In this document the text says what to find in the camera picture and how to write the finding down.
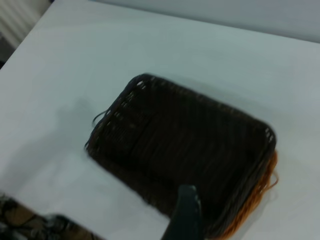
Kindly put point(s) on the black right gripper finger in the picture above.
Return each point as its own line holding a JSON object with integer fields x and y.
{"x": 185, "y": 217}

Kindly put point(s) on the orange-brown wicker basket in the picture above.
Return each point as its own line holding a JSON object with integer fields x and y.
{"x": 271, "y": 170}

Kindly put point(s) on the white ribbed radiator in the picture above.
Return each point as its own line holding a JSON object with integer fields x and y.
{"x": 10, "y": 22}

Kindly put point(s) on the dark brown wicker basket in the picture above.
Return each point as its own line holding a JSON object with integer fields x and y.
{"x": 180, "y": 140}

